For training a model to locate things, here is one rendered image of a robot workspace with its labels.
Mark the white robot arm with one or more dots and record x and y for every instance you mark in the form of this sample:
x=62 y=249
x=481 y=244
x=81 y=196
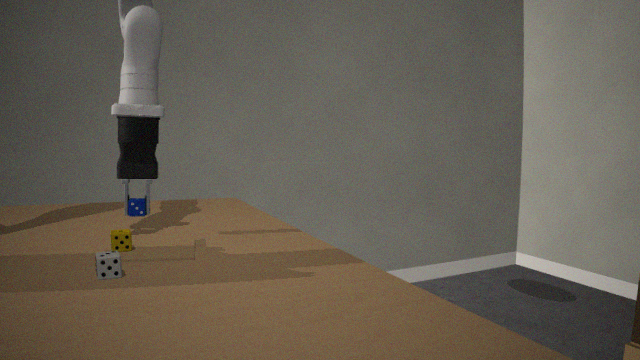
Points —
x=142 y=31

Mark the blue die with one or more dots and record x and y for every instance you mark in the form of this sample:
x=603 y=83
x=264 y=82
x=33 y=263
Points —
x=137 y=207

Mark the yellow die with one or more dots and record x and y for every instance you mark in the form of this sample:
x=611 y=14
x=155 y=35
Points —
x=121 y=240

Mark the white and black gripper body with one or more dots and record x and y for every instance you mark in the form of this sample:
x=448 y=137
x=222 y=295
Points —
x=137 y=136

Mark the white die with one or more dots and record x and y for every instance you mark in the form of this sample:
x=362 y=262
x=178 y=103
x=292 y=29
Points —
x=108 y=265

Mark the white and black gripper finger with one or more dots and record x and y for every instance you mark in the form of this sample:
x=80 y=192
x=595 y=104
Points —
x=126 y=196
x=147 y=196

